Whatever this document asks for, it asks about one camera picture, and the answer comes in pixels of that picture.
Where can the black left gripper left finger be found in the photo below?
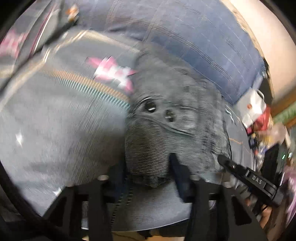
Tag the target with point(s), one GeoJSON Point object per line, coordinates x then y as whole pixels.
{"type": "Point", "coordinates": [106, 189]}

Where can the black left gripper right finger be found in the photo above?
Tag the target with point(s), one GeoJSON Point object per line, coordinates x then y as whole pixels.
{"type": "Point", "coordinates": [193, 192]}

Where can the grey denim pants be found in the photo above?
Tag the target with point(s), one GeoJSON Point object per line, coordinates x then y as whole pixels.
{"type": "Point", "coordinates": [173, 110]}

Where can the red packaging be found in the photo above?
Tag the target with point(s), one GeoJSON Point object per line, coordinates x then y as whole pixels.
{"type": "Point", "coordinates": [263, 123]}

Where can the white paper shopping bag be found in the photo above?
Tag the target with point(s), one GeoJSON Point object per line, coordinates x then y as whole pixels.
{"type": "Point", "coordinates": [250, 106]}

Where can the blue plaid pillow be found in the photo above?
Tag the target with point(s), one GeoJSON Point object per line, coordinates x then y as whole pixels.
{"type": "Point", "coordinates": [209, 35]}

